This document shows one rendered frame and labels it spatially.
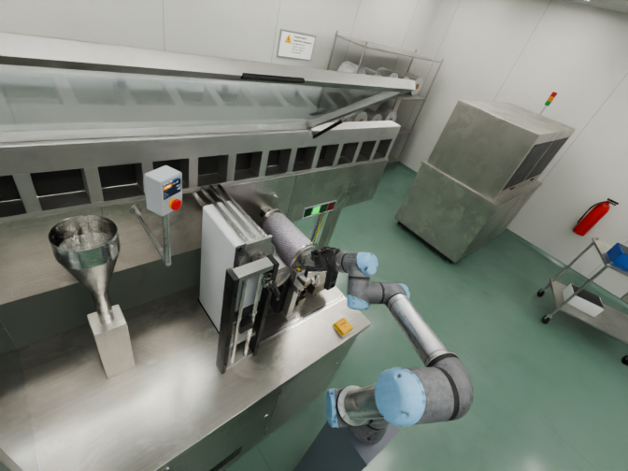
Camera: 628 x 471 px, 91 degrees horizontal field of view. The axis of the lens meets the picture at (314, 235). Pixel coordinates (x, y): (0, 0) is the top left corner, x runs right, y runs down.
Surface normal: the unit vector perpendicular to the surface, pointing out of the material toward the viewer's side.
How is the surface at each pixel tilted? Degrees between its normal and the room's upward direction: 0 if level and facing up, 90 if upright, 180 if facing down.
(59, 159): 90
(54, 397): 0
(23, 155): 90
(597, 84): 90
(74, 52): 54
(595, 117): 90
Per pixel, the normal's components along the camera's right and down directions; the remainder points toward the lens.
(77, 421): 0.25, -0.76
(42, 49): 0.65, 0.03
